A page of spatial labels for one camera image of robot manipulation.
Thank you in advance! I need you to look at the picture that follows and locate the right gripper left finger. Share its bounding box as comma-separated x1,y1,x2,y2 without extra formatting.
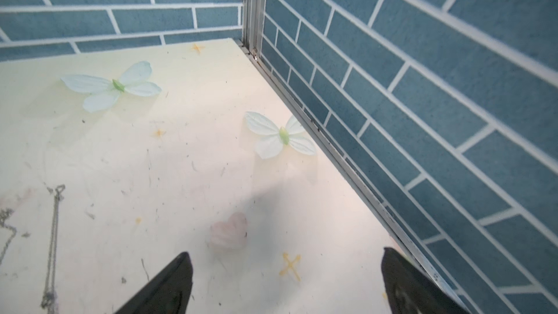
116,251,193,314

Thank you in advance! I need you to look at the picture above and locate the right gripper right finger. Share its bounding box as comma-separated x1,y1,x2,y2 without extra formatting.
381,247,468,314

